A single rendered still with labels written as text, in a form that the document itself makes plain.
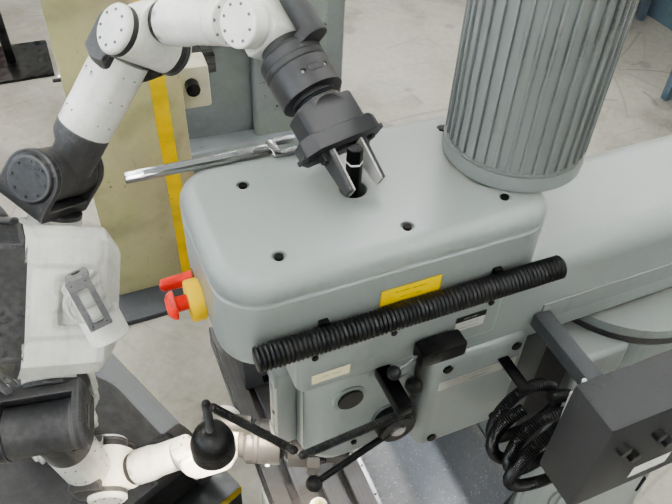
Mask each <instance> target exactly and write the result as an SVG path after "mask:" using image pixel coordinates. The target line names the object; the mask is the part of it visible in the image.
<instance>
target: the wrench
mask: <svg viewBox="0 0 672 504"><path fill-rule="evenodd" d="M294 141H295V137H294V135H293V134H290V135H285V136H280V137H275V138H273V139H268V140H266V144H263V145H258V146H253V147H248V148H243V149H238V150H233V151H228V152H223V153H218V154H213V155H208V156H203V157H198V158H193V159H188V160H183V161H178V162H173V163H168V164H163V165H158V166H153V167H148V168H143V169H138V170H133V171H127V172H124V173H123V175H124V178H125V182H126V184H129V183H134V182H139V181H144V180H149V179H154V178H159V177H164V176H169V175H174V174H179V173H184V172H188V171H193V170H198V169H203V168H208V167H213V166H218V165H223V164H228V163H233V162H238V161H242V160H247V159H252V158H257V157H262V156H267V155H271V153H272V155H273V157H274V158H279V157H286V156H291V155H295V153H294V151H295V149H296V147H297V146H294V147H289V148H284V149H280V150H279V148H278V146H277V145H282V144H287V143H292V142H294Z"/></svg>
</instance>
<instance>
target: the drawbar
mask: <svg viewBox="0 0 672 504"><path fill-rule="evenodd" d="M363 151H364V148H363V147H362V146H361V145H360V144H350V145H349V146H348V148H347V156H346V161H347V162H348V163H349V164H350V165H360V164H361V162H362V161H363ZM362 165H363V163H362V164H361V166H360V167H350V166H349V165H348V164H347V163H346V171H347V173H348V175H349V177H350V179H351V181H352V183H353V185H354V187H355V189H356V190H355V191H354V192H353V194H352V195H351V196H349V198H359V197H360V192H361V178H362Z"/></svg>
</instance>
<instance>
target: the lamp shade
mask: <svg viewBox="0 0 672 504"><path fill-rule="evenodd" d="M213 421H214V427H215V431H214V432H213V433H211V434H209V433H207V432H206V428H205V422H204V421H203V422H201V423H200V424H198V425H197V427H196V428H195V430H194V432H193V434H192V437H191V440H190V449H191V454H192V458H193V461H194V462H195V464H196V465H197V466H198V467H200V468H201V469H204V470H208V471H216V470H220V469H222V468H224V467H226V466H227V465H228V464H230V463H231V461H232V460H233V458H234V456H235V453H236V443H235V436H234V433H233V431H232V430H231V429H230V428H229V427H228V426H227V425H226V424H225V423H224V422H223V421H221V420H219V419H213Z"/></svg>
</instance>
